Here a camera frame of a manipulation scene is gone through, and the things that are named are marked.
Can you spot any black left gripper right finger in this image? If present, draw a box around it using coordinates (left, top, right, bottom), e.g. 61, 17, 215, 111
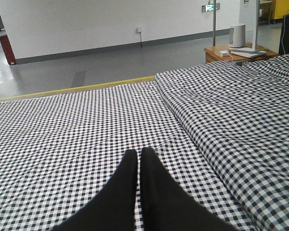
140, 148, 235, 231

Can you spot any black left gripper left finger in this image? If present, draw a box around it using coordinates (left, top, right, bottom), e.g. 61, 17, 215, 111
53, 149, 137, 231

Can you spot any black white checkered bedsheet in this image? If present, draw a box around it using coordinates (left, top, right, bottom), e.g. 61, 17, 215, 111
0, 82, 254, 231

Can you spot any black white checkered duvet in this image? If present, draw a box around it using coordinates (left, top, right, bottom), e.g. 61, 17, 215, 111
155, 54, 289, 231

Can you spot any wooden nightstand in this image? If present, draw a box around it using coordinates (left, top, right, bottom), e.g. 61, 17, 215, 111
204, 44, 280, 63

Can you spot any white charger block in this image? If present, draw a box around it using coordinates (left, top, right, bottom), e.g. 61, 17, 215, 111
218, 51, 229, 57

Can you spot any white cylindrical speaker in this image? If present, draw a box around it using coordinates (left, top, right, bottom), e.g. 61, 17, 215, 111
229, 23, 246, 49

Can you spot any red box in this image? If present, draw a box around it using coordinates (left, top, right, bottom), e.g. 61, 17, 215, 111
0, 34, 16, 65

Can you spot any green exit sign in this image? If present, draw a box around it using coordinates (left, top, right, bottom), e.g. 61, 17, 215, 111
201, 2, 220, 13

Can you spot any grey floor stand pole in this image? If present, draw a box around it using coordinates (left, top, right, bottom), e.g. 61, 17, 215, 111
212, 0, 217, 46

